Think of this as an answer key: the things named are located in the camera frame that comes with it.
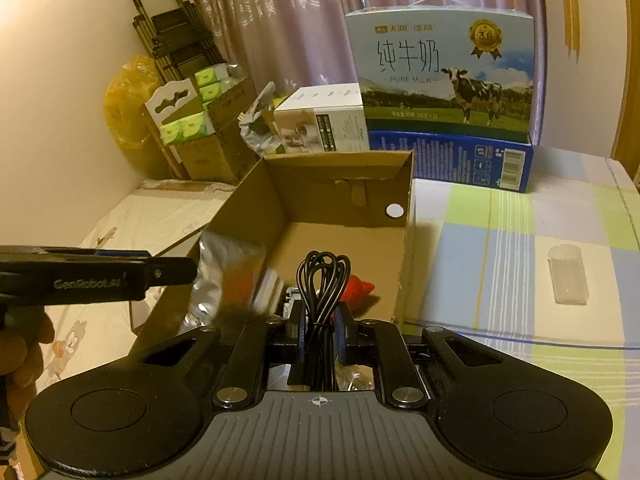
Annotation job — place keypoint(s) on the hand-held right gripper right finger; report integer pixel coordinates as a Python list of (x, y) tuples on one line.
[(342, 340)]

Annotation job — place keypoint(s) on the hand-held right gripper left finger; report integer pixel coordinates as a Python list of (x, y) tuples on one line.
[(298, 340)]

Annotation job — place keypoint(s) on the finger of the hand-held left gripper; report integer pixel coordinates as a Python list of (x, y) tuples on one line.
[(122, 254), (172, 270)]

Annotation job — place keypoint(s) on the silver foil bag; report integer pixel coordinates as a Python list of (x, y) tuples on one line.
[(220, 270)]

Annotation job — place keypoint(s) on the brown cardboard box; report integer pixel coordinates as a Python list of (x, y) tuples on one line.
[(325, 195)]

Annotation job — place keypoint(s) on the person's left hand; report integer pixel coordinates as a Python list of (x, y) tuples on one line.
[(22, 355)]

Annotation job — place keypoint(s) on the printed white bedsheet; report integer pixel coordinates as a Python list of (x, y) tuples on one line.
[(100, 232)]

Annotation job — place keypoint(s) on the small red object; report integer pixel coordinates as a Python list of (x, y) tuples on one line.
[(361, 290)]

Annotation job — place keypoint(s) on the cardboard box with white flap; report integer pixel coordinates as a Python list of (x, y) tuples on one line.
[(192, 157)]

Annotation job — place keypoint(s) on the green tissue pack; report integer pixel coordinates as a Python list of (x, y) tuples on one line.
[(210, 91), (205, 77), (195, 126), (172, 132)]

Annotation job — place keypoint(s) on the yellow plastic bag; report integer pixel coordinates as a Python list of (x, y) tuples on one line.
[(122, 105)]

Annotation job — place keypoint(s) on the checked tablecloth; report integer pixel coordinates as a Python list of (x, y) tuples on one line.
[(475, 270)]

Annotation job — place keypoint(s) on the crumpled grey plastic bag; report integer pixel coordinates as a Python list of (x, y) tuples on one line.
[(257, 130)]

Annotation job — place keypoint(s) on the open cardboard tissue box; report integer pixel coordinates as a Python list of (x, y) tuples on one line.
[(235, 115)]

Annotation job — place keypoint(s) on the white appliance box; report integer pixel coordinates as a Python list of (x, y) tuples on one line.
[(330, 120)]

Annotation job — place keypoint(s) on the black folding hand cart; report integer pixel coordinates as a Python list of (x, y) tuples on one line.
[(170, 35)]

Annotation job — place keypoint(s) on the clear plastic container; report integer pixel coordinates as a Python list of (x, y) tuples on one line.
[(567, 275)]

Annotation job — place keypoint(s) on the blue cow print milk carton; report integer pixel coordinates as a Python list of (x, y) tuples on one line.
[(440, 110)]

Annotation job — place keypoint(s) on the pink patterned curtain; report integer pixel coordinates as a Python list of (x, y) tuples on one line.
[(280, 25)]

